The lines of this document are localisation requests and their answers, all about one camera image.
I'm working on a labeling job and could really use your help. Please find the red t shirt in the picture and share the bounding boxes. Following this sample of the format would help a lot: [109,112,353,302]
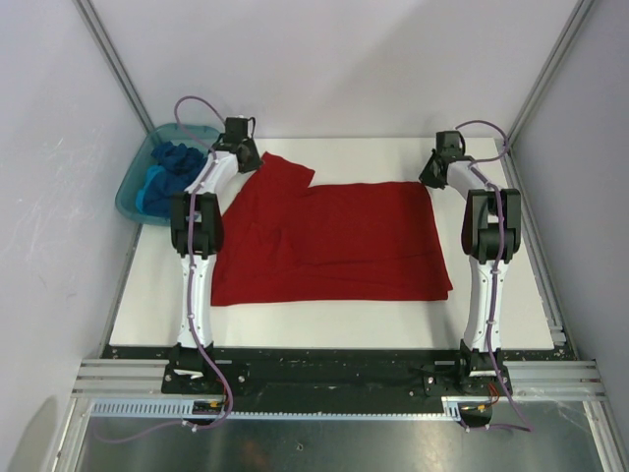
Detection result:
[211,153,453,307]

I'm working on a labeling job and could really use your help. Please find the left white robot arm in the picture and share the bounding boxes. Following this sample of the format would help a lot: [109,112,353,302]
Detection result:
[170,116,261,350]

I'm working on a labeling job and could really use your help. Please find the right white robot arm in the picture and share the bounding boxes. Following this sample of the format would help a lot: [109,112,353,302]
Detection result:
[419,131,522,356]

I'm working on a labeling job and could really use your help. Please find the teal plastic bin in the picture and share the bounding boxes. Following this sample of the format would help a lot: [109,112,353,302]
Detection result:
[115,123,219,226]

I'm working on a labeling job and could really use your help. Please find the dark blue t shirt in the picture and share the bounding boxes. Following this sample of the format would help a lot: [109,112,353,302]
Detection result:
[145,142,207,218]

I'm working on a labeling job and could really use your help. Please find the light blue t shirt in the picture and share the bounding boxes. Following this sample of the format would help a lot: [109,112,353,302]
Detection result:
[136,165,164,214]

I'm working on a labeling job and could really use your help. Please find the right aluminium frame post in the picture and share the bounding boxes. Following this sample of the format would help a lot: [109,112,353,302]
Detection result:
[507,0,599,148]

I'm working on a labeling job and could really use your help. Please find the aluminium frame post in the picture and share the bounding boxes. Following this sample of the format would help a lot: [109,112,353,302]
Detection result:
[72,0,155,134]
[507,0,599,148]

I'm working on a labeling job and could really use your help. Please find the left aluminium frame post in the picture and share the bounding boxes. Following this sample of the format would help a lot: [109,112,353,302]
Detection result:
[72,0,155,134]

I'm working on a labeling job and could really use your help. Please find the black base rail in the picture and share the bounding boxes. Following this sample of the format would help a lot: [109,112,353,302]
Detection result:
[100,344,515,409]

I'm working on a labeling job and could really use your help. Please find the grey slotted cable duct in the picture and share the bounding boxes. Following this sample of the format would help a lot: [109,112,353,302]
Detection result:
[90,398,461,422]

